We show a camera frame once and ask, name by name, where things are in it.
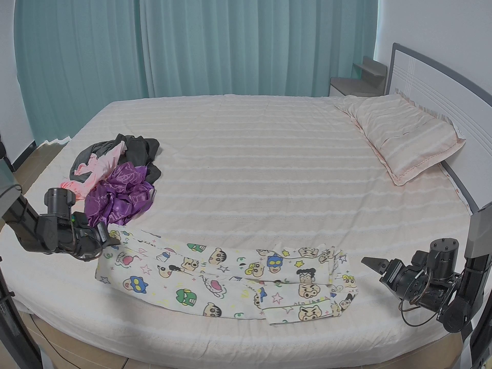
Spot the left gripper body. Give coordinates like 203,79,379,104
75,223,110,261

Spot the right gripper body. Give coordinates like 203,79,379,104
378,259,421,303

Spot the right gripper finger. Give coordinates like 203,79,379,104
361,257,391,275

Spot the white printed pyjama top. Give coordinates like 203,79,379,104
95,229,360,326

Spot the bed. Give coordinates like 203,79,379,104
0,43,492,364

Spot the purple garment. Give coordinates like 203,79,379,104
85,162,155,228

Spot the pink garment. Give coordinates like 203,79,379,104
61,141,127,201

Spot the dark grey garment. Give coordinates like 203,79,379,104
69,133,162,185

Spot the cream striped pillow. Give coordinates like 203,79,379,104
335,93,466,187

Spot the grey bedside table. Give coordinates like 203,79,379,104
330,56,387,98

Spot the blue-green curtain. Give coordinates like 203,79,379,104
138,0,381,98
13,0,150,147

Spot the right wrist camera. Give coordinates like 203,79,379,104
411,250,430,274

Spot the black cable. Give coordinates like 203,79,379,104
398,298,443,327

